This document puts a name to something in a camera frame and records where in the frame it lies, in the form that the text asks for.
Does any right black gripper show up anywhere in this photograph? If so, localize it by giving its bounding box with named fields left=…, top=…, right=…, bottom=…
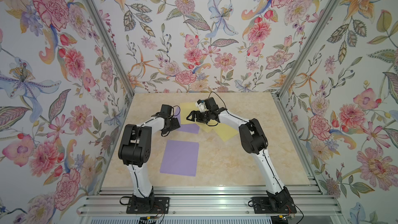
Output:
left=186, top=111, right=212, bottom=123

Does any yellow paper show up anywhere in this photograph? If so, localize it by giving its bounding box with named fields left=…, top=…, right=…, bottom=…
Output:
left=197, top=121, right=239, bottom=142
left=179, top=102, right=206, bottom=125

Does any purple paper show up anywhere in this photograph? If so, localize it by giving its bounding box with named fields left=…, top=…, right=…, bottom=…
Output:
left=160, top=140, right=200, bottom=177
left=173, top=105, right=200, bottom=134

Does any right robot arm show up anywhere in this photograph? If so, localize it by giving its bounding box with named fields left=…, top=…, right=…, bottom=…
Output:
left=186, top=97, right=297, bottom=215

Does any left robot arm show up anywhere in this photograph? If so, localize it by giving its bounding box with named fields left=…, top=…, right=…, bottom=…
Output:
left=118, top=104, right=180, bottom=208

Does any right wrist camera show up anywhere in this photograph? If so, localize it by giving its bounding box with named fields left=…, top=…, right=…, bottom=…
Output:
left=195, top=100, right=207, bottom=113

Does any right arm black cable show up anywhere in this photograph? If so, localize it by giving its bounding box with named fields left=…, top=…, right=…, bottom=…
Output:
left=206, top=91, right=249, bottom=128

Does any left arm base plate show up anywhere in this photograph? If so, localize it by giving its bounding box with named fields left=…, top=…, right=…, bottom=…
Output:
left=126, top=196, right=170, bottom=215

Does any aluminium front rail frame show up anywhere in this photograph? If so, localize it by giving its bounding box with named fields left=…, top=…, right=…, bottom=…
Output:
left=77, top=182, right=346, bottom=224

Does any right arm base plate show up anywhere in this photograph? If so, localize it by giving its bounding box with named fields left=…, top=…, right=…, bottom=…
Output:
left=248, top=197, right=297, bottom=215

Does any left aluminium corner post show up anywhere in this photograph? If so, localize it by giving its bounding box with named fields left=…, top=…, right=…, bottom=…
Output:
left=83, top=0, right=134, bottom=98

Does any aluminium corner post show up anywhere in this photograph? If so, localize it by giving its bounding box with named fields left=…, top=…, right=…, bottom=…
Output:
left=276, top=0, right=355, bottom=99
left=83, top=0, right=134, bottom=98

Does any right aluminium corner post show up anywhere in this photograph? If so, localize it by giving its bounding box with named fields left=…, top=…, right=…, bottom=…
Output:
left=276, top=0, right=355, bottom=99

